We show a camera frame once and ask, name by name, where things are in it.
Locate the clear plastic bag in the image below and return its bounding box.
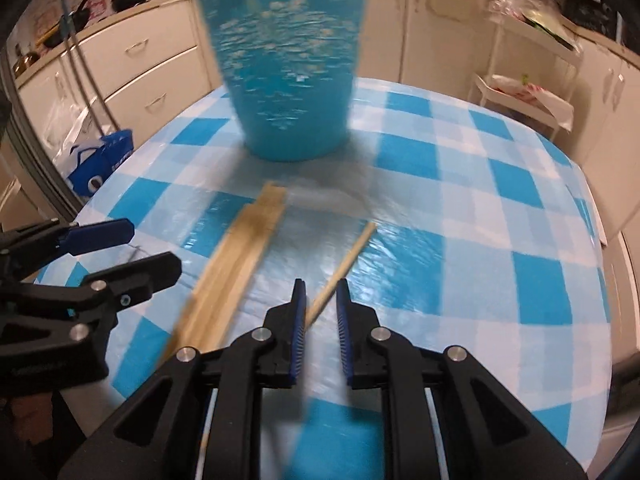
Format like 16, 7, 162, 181
500, 0, 584, 54

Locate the red white plastic bag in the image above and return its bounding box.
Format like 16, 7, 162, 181
492, 74, 575, 129

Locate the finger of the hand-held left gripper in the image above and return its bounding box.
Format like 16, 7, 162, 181
0, 218, 135, 282
15, 253, 182, 347

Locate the black dish rack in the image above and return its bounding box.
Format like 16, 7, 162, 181
562, 0, 640, 44

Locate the grey metal pole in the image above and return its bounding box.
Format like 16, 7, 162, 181
70, 30, 120, 131
60, 0, 103, 138

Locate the blue white checked tablecloth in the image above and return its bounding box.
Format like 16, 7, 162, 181
35, 77, 614, 480

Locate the black pot with yellow rim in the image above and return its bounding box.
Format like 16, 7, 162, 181
35, 0, 102, 50

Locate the blue shopping bag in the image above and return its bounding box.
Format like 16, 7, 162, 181
67, 129, 135, 199

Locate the grey sliding door frame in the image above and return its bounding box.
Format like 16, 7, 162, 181
0, 45, 83, 223

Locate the blue perforated utensil holder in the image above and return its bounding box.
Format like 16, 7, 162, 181
194, 0, 372, 163

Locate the brass pot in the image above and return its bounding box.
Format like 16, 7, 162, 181
12, 42, 42, 79

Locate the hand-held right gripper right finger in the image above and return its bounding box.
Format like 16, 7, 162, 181
335, 279, 586, 480

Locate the white metal trolley rack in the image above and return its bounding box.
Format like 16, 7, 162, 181
469, 24, 584, 144

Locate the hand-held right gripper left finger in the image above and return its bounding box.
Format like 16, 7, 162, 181
57, 279, 307, 480

